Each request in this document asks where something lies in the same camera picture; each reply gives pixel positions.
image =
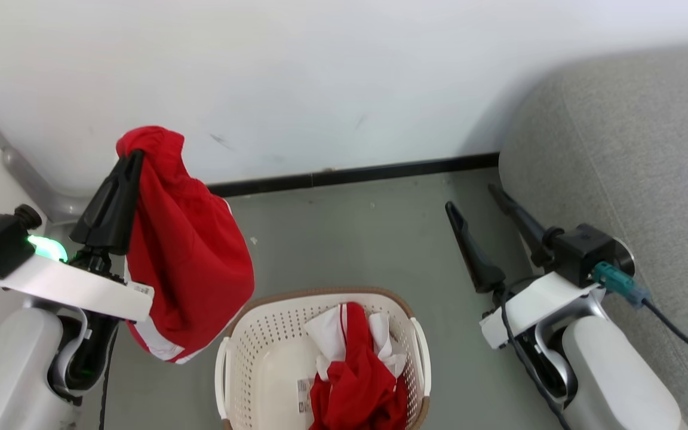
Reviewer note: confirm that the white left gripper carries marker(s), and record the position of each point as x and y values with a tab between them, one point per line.
75	286

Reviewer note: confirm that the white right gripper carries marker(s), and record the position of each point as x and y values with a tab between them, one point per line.
544	301

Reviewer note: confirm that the red shorts with white trim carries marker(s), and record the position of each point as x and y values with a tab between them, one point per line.
189	257

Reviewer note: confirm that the white perforated plastic laundry basket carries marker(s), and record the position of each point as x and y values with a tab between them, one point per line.
260	340

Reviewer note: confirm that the grey corner trim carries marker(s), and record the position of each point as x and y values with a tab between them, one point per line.
27	179

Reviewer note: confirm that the black baseboard strip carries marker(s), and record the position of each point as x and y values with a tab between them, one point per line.
350	176

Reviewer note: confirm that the grey fabric sofa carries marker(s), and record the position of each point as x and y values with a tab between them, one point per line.
648	149

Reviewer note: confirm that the red and white garment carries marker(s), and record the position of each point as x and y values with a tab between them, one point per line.
356	382

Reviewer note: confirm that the white barcode sticker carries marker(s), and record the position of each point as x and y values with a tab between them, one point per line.
304	395

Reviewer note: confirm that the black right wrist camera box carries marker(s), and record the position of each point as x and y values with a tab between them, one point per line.
583	251

